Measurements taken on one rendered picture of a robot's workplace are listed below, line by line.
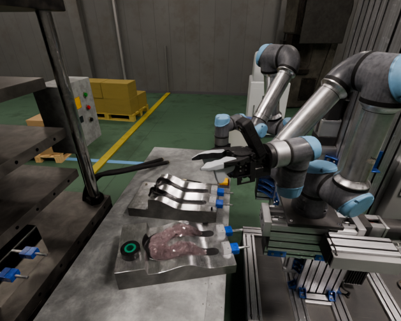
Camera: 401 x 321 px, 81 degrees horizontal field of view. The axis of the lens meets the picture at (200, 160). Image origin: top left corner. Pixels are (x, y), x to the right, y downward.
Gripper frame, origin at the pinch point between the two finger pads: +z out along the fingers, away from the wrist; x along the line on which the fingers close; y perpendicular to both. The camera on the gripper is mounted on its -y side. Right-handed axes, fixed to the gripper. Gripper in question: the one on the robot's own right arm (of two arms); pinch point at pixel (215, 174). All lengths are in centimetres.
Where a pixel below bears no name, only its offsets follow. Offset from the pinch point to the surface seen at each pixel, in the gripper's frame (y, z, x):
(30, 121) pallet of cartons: -264, 38, 156
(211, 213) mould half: -0.6, 13.3, -17.7
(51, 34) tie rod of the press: -72, -71, -8
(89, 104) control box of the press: -85, -30, 26
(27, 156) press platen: -79, -25, -35
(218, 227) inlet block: 4.2, 12.7, -27.8
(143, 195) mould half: -42.8, 14.9, -5.5
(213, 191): -0.7, 9.9, -2.4
